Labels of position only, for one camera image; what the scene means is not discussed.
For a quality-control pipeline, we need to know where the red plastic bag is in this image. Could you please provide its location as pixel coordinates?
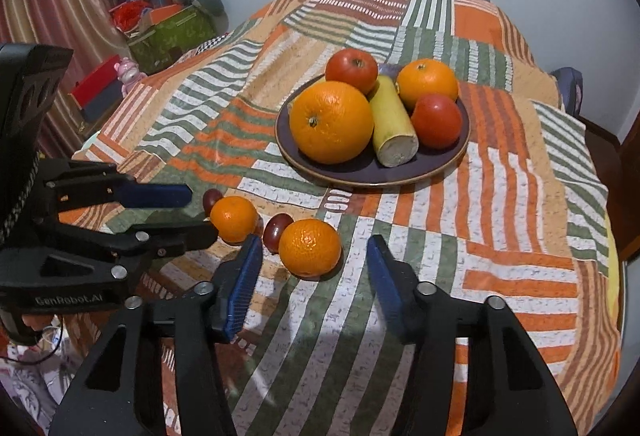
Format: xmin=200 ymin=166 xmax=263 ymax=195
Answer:
xmin=109 ymin=0 xmax=153 ymax=35

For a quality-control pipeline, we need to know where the red apple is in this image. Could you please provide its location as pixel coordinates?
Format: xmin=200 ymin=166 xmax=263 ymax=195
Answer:
xmin=325 ymin=48 xmax=379 ymax=95

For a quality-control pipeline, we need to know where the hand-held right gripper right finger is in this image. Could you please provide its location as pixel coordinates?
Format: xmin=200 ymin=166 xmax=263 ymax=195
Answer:
xmin=366 ymin=234 xmax=577 ymax=436

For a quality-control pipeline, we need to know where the small red tomato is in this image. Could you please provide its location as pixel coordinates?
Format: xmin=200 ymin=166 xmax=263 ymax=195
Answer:
xmin=410 ymin=94 xmax=463 ymax=150

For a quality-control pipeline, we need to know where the green storage box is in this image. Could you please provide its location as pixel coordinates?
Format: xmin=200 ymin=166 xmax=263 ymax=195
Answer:
xmin=126 ymin=4 xmax=219 ymax=75

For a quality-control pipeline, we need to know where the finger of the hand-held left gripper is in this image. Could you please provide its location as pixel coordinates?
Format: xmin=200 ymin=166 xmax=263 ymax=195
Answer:
xmin=47 ymin=218 xmax=221 ymax=269
xmin=37 ymin=159 xmax=194 ymax=223

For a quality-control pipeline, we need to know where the floral checkered quilt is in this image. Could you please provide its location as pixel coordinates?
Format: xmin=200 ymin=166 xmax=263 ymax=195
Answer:
xmin=0 ymin=316 xmax=76 ymax=436

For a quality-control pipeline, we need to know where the pink bunny toy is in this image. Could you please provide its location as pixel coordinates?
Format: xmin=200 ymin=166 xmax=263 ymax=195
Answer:
xmin=115 ymin=57 xmax=149 ymax=92

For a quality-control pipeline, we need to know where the yellow corn cob piece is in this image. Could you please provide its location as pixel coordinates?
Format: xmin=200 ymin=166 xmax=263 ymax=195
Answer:
xmin=368 ymin=74 xmax=420 ymax=168

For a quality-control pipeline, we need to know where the large orange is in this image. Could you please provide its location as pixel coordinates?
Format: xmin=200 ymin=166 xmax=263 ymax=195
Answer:
xmin=289 ymin=81 xmax=375 ymax=165

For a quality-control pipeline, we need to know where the purple ceramic plate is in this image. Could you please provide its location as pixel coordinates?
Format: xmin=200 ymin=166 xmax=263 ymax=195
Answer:
xmin=274 ymin=62 xmax=471 ymax=189

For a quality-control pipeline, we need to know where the small tangerine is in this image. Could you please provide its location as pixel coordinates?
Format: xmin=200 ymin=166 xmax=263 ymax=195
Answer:
xmin=278 ymin=218 xmax=343 ymax=279
xmin=209 ymin=196 xmax=260 ymax=244

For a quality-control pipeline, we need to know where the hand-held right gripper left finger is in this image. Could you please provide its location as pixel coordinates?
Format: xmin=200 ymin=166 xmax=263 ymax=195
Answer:
xmin=47 ymin=233 xmax=264 ymax=436

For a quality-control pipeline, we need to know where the striped brown curtain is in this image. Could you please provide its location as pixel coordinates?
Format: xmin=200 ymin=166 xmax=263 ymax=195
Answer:
xmin=0 ymin=0 xmax=123 ymax=159

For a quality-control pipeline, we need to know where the red gift box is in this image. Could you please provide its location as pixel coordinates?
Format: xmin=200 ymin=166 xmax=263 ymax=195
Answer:
xmin=69 ymin=54 xmax=124 ymax=124

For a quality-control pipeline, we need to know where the small dark red jujube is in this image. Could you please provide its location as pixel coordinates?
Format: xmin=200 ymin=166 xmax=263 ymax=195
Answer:
xmin=202 ymin=189 xmax=224 ymax=219
xmin=263 ymin=213 xmax=295 ymax=254

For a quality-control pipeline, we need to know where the striped patchwork blanket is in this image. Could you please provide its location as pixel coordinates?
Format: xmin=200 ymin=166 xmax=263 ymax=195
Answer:
xmin=59 ymin=0 xmax=622 ymax=436

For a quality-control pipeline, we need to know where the orange with sticker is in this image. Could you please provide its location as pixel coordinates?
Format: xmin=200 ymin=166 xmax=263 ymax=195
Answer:
xmin=396 ymin=58 xmax=460 ymax=111

